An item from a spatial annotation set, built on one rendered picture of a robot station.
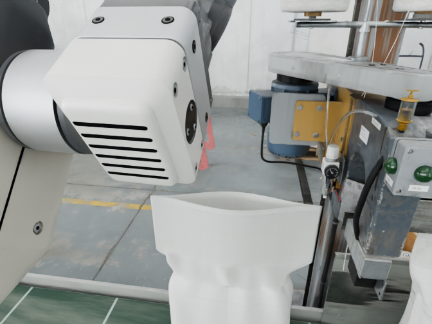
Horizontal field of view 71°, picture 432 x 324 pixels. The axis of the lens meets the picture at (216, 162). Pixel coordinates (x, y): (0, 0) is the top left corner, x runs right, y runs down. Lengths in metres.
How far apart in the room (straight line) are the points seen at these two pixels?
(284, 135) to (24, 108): 0.81
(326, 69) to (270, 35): 4.89
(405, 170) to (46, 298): 1.50
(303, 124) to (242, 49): 4.82
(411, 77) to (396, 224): 0.29
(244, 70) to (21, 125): 5.55
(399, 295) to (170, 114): 1.30
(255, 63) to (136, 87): 5.56
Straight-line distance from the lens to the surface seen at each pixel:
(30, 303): 1.68
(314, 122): 0.96
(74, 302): 1.60
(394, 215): 0.68
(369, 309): 1.45
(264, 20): 5.70
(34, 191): 0.34
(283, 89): 0.98
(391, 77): 0.74
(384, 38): 1.08
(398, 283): 1.38
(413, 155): 0.58
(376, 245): 0.72
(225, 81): 5.83
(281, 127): 0.97
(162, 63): 0.20
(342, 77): 0.81
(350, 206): 0.88
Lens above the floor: 1.51
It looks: 25 degrees down
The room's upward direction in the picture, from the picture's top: straight up
